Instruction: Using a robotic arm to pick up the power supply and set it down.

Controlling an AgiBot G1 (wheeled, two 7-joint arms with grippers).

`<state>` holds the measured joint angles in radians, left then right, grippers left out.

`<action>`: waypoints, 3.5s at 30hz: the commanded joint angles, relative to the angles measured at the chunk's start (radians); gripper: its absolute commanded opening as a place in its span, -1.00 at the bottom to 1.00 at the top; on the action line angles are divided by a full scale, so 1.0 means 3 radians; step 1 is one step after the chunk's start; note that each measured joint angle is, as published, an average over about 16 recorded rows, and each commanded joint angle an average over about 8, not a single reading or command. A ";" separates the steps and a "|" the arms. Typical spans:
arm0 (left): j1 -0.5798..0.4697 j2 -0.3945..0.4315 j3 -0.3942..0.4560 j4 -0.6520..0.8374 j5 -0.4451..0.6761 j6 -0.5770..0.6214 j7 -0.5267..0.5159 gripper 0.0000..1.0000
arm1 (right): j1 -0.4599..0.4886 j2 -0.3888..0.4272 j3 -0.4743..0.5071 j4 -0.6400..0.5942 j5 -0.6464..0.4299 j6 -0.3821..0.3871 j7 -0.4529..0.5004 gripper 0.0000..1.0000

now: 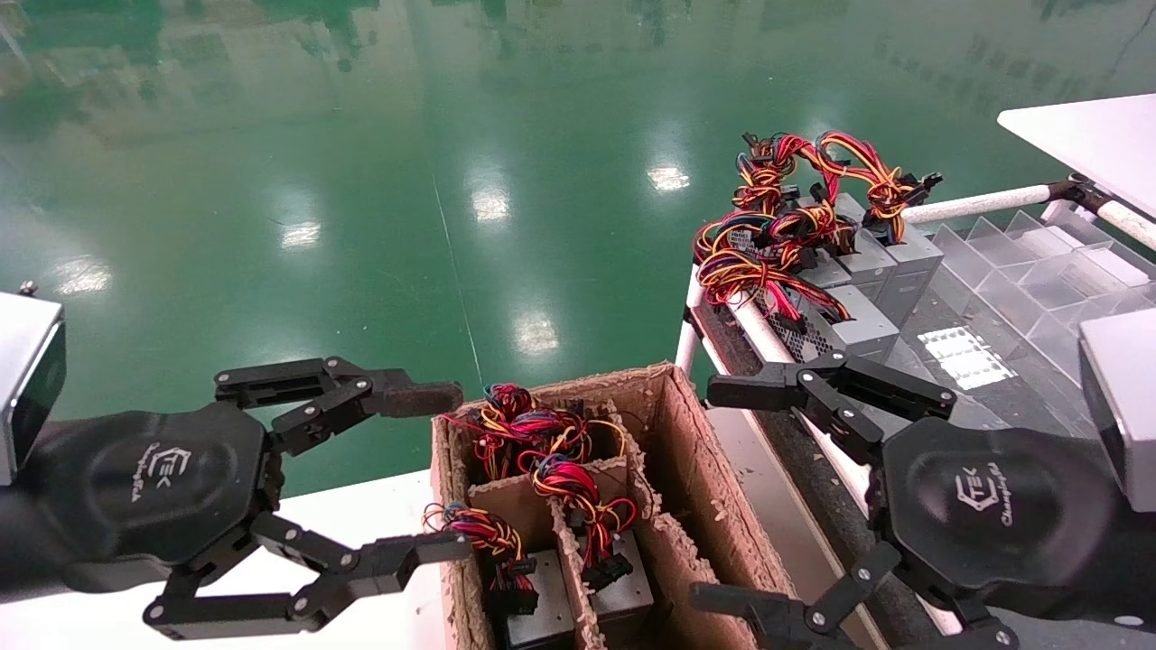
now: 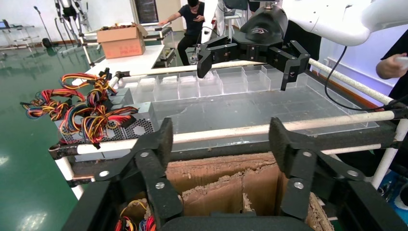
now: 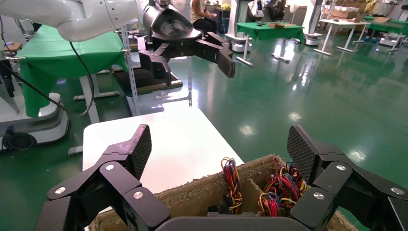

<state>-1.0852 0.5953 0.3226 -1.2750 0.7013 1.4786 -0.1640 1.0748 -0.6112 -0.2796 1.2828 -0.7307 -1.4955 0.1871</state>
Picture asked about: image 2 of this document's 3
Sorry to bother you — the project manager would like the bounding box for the seated person in black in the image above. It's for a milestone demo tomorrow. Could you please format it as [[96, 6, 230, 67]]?
[[158, 0, 206, 66]]

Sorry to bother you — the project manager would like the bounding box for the grey mesh-sided power supply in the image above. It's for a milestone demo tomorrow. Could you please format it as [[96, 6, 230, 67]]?
[[54, 102, 160, 150]]

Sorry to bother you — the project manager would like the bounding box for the metal wire shelf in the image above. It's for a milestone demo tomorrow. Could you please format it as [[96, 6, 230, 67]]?
[[0, 19, 36, 51]]

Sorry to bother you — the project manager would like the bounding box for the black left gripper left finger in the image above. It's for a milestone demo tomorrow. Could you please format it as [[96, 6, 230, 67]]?
[[94, 117, 184, 224]]

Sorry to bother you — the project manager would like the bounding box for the power supply with colourful wires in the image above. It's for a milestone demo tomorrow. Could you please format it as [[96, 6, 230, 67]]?
[[114, 199, 157, 231]]

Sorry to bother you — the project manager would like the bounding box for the black microphone stand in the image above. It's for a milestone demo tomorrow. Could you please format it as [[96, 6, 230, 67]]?
[[33, 5, 53, 49]]

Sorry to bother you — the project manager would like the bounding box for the printed brown cardboard box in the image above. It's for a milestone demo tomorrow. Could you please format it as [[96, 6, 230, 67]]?
[[96, 23, 149, 60]]

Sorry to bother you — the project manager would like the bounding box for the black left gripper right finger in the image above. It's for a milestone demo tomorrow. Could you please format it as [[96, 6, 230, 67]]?
[[269, 117, 366, 219]]

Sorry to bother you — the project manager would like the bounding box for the bystander bare hand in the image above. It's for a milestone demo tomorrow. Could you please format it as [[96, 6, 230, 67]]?
[[375, 52, 408, 80]]

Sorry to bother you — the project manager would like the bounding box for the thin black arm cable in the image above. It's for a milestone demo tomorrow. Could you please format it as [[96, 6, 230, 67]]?
[[324, 46, 408, 112]]

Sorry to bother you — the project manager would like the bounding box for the clear acrylic divider tray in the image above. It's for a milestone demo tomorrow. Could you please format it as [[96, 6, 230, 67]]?
[[122, 64, 380, 152]]

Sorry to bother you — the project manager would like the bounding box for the worn cardboard box with dividers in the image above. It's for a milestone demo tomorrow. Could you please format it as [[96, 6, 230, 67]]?
[[121, 152, 335, 231]]

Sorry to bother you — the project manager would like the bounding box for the dark door panel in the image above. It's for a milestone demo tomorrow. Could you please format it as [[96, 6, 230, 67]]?
[[134, 0, 159, 25]]

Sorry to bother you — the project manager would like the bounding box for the grey power supply with wires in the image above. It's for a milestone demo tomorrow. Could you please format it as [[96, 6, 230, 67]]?
[[60, 67, 122, 96], [19, 88, 135, 122]]

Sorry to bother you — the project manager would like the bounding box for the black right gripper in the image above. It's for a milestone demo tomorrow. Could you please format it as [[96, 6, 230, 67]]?
[[196, 4, 311, 91]]

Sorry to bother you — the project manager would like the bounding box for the metal robot stand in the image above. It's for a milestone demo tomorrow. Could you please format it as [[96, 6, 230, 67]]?
[[53, 0, 93, 49]]

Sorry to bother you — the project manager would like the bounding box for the white work table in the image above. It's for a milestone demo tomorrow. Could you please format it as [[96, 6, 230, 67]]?
[[71, 44, 166, 87]]

